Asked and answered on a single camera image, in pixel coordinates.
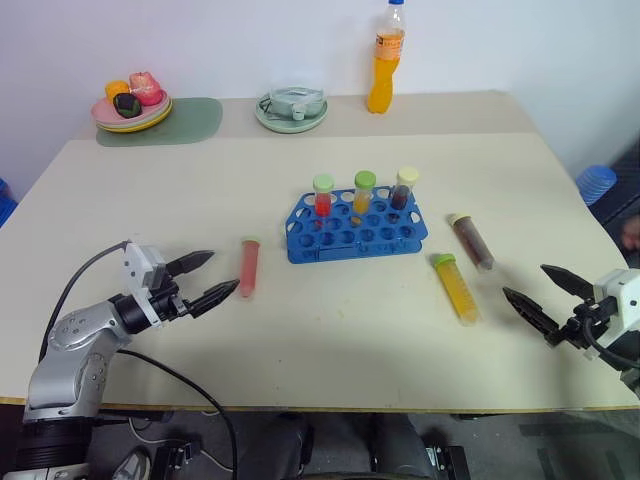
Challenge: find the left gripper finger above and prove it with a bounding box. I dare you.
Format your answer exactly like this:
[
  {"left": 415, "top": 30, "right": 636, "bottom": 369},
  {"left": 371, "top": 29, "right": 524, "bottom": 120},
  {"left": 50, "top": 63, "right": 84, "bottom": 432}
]
[
  {"left": 188, "top": 278, "right": 241, "bottom": 319},
  {"left": 166, "top": 249, "right": 217, "bottom": 277}
]

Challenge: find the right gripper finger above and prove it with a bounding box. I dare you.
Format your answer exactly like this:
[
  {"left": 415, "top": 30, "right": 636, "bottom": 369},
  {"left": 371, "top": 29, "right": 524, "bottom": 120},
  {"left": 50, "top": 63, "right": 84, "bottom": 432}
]
[
  {"left": 501, "top": 286, "right": 562, "bottom": 342},
  {"left": 540, "top": 264, "right": 596, "bottom": 304}
]

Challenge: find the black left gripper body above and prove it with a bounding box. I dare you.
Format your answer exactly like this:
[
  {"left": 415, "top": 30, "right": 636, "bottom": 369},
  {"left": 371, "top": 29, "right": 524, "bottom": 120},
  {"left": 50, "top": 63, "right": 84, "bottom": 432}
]
[{"left": 148, "top": 272, "right": 195, "bottom": 324}]

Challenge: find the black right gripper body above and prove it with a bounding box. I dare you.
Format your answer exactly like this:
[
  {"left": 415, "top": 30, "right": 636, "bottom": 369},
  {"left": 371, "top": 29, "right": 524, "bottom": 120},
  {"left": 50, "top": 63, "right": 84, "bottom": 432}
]
[{"left": 543, "top": 296, "right": 615, "bottom": 350}]

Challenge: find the pink tube pink cap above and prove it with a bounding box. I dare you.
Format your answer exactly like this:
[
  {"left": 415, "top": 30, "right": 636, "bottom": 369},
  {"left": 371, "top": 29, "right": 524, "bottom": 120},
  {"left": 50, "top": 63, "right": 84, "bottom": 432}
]
[{"left": 238, "top": 235, "right": 264, "bottom": 300}]

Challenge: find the yellow liquid tube green cap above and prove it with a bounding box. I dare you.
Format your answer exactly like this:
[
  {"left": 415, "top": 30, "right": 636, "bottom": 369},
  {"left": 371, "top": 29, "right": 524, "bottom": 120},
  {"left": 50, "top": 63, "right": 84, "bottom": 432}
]
[{"left": 432, "top": 252, "right": 483, "bottom": 328}]

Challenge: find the brown liquid tube tan cap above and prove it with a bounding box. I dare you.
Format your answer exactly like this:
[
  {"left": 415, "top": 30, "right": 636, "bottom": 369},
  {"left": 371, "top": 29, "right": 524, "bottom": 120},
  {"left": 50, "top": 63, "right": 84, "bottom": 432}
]
[{"left": 446, "top": 211, "right": 497, "bottom": 274}]

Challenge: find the red liquid tube green cap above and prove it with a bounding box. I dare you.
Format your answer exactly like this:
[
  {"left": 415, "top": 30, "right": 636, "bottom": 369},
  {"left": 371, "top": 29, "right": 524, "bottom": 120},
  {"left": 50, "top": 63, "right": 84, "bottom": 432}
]
[{"left": 312, "top": 172, "right": 336, "bottom": 219}]

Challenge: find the blue plastic test tube rack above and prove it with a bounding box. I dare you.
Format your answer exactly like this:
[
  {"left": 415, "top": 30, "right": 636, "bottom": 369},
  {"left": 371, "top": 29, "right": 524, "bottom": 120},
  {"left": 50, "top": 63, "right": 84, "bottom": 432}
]
[{"left": 284, "top": 186, "right": 430, "bottom": 265}]

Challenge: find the dark liquid tube cream cap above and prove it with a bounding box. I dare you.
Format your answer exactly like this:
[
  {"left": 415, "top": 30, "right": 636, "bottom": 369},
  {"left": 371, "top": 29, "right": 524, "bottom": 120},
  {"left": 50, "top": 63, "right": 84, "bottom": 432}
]
[{"left": 389, "top": 165, "right": 421, "bottom": 212}]

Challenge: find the orange liquid tube green cap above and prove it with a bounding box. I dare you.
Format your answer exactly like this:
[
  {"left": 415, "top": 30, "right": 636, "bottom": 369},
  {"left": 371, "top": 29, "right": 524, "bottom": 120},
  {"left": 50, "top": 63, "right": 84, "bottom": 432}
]
[{"left": 351, "top": 170, "right": 377, "bottom": 214}]

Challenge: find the green placemat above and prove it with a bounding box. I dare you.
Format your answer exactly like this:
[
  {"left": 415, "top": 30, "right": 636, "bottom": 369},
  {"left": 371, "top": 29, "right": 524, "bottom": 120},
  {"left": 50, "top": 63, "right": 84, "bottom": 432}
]
[{"left": 95, "top": 96, "right": 224, "bottom": 148}]

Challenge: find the yellow plate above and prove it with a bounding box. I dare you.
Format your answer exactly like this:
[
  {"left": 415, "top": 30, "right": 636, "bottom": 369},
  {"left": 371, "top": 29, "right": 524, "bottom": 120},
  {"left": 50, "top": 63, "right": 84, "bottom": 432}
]
[{"left": 96, "top": 99, "right": 174, "bottom": 135}]

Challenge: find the light green round plate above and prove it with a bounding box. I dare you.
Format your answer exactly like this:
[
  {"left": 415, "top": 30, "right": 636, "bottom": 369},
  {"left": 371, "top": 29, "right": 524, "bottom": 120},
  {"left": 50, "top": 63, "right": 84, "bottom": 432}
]
[{"left": 253, "top": 89, "right": 330, "bottom": 135}]

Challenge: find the black and green toy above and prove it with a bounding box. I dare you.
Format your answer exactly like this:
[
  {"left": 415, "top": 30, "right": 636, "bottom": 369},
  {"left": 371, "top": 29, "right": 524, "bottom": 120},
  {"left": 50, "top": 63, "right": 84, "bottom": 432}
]
[{"left": 112, "top": 91, "right": 142, "bottom": 119}]

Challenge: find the grey shoe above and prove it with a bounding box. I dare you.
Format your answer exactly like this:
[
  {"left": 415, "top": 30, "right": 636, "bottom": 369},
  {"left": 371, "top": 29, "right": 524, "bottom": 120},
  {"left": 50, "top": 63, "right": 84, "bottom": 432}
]
[{"left": 110, "top": 445, "right": 153, "bottom": 480}]

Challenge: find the pink plate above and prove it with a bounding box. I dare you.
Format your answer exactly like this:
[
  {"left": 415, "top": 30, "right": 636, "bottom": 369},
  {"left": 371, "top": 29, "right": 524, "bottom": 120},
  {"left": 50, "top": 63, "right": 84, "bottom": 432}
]
[{"left": 90, "top": 92, "right": 172, "bottom": 127}]

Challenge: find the pink toy apple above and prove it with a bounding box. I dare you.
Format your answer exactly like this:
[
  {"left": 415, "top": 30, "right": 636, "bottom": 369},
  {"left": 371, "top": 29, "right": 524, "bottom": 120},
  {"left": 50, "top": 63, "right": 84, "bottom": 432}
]
[{"left": 128, "top": 70, "right": 164, "bottom": 107}]

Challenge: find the pale green fabric pouch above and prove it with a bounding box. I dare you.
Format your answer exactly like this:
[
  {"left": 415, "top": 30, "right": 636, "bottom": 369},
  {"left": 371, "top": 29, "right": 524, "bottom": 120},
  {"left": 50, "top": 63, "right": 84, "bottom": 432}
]
[{"left": 256, "top": 85, "right": 327, "bottom": 122}]

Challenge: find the orange toy fruit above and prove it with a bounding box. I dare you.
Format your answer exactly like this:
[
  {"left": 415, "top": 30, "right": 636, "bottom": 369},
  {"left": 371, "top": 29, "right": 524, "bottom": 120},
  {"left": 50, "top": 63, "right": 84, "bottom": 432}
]
[{"left": 104, "top": 79, "right": 131, "bottom": 104}]

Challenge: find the blue plastic object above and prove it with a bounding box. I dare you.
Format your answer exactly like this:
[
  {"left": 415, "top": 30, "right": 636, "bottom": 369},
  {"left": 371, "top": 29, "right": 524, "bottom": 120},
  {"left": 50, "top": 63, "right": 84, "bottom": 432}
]
[{"left": 0, "top": 176, "right": 21, "bottom": 230}]

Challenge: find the orange soda plastic bottle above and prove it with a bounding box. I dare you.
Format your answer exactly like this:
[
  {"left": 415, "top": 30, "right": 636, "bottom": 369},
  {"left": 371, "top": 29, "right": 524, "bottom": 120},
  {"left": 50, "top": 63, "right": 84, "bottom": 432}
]
[{"left": 365, "top": 0, "right": 407, "bottom": 116}]

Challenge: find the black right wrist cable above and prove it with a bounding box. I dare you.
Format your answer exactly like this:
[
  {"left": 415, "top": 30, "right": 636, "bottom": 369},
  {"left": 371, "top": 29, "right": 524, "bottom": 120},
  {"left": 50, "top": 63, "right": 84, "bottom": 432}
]
[{"left": 581, "top": 308, "right": 640, "bottom": 372}]

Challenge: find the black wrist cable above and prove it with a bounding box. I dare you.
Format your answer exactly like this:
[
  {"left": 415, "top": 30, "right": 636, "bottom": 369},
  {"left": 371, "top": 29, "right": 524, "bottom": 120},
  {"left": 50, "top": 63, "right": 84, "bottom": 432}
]
[
  {"left": 38, "top": 240, "right": 132, "bottom": 362},
  {"left": 581, "top": 308, "right": 640, "bottom": 372}
]

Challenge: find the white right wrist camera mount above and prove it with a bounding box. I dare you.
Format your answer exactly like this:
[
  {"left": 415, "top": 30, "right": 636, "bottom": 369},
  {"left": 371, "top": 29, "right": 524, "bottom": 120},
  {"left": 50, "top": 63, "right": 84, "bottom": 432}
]
[{"left": 593, "top": 268, "right": 640, "bottom": 352}]

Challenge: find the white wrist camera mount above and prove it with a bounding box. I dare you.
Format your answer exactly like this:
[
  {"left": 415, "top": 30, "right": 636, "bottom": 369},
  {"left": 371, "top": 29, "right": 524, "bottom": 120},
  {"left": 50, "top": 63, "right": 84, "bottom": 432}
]
[
  {"left": 593, "top": 268, "right": 640, "bottom": 352},
  {"left": 119, "top": 241, "right": 170, "bottom": 330}
]

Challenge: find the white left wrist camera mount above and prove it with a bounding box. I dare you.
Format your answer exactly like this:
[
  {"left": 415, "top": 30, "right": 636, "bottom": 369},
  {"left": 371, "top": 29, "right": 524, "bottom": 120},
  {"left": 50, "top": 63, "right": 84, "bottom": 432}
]
[{"left": 119, "top": 241, "right": 170, "bottom": 330}]

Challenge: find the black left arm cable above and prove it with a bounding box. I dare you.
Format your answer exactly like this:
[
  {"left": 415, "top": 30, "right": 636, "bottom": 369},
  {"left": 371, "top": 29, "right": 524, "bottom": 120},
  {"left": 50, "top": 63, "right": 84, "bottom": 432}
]
[{"left": 115, "top": 348, "right": 238, "bottom": 472}]

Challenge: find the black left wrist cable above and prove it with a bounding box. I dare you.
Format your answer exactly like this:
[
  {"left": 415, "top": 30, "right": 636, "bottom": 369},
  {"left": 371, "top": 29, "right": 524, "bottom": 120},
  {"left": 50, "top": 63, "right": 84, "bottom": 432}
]
[{"left": 38, "top": 240, "right": 132, "bottom": 362}]

